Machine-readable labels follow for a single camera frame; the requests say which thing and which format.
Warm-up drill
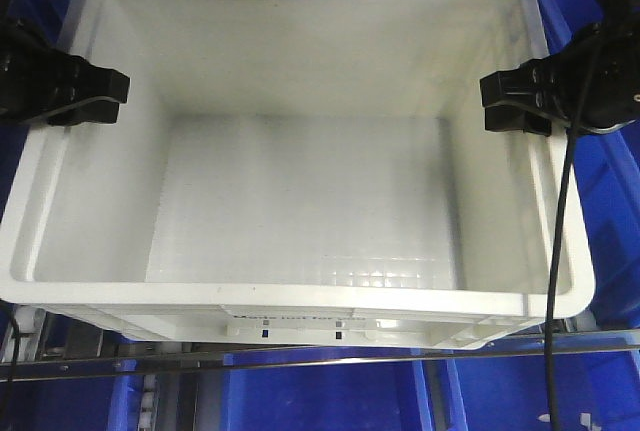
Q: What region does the white plastic tote bin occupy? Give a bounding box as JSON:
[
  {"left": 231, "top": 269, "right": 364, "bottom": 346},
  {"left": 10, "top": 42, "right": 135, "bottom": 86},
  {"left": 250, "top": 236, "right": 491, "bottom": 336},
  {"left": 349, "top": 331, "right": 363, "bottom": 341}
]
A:
[{"left": 1, "top": 0, "right": 565, "bottom": 349}]

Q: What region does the black cable left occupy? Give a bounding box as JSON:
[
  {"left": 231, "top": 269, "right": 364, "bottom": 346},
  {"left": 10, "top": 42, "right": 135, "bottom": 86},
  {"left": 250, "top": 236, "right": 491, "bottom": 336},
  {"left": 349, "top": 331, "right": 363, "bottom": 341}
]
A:
[{"left": 0, "top": 300, "right": 21, "bottom": 402}]

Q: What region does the blue bin left destination shelf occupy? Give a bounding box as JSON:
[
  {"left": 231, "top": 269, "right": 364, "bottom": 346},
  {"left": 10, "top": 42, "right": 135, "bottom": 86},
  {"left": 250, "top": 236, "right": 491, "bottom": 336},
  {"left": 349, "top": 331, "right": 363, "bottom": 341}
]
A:
[{"left": 1, "top": 0, "right": 69, "bottom": 207}]

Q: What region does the blue bin lower destination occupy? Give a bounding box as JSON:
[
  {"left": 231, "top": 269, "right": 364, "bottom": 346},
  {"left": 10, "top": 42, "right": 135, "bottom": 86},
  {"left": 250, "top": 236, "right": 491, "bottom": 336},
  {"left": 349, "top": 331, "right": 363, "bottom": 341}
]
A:
[{"left": 220, "top": 362, "right": 434, "bottom": 430}]

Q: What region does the black cable right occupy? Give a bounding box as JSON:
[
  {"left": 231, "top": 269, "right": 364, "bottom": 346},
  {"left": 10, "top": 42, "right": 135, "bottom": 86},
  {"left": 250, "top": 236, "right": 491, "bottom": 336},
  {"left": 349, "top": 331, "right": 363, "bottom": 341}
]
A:
[{"left": 542, "top": 25, "right": 609, "bottom": 431}]

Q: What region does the black cable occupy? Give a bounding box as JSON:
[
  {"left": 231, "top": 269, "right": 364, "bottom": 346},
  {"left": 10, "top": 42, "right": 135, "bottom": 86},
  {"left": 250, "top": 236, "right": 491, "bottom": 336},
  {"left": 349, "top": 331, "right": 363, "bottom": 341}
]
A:
[
  {"left": 542, "top": 25, "right": 609, "bottom": 431},
  {"left": 0, "top": 300, "right": 21, "bottom": 402}
]

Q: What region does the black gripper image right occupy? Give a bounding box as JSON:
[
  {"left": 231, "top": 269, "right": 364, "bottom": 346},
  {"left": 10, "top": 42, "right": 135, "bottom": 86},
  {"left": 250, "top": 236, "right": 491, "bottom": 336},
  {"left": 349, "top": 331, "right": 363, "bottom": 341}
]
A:
[{"left": 479, "top": 20, "right": 639, "bottom": 137}]

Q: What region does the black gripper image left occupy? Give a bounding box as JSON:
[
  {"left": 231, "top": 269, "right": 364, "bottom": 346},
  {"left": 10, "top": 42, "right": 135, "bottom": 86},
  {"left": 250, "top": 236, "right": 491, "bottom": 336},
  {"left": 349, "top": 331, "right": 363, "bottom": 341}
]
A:
[{"left": 1, "top": 18, "right": 130, "bottom": 126}]

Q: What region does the destination shelf front rail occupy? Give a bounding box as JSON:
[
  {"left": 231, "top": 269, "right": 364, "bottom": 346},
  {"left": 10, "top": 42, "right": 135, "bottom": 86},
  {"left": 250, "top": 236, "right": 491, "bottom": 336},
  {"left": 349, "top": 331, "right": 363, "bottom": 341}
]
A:
[{"left": 0, "top": 328, "right": 640, "bottom": 382}]

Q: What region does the blue bin right destination shelf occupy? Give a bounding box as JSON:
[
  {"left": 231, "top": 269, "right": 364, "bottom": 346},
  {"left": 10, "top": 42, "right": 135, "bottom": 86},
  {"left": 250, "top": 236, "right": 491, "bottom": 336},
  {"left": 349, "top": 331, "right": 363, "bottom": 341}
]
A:
[{"left": 538, "top": 0, "right": 639, "bottom": 328}]

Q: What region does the blue bin destination shelf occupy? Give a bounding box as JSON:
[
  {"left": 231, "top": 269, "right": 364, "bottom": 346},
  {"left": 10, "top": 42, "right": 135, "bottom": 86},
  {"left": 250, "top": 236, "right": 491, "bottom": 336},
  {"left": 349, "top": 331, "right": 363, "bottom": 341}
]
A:
[
  {"left": 538, "top": 0, "right": 639, "bottom": 328},
  {"left": 1, "top": 0, "right": 69, "bottom": 207}
]

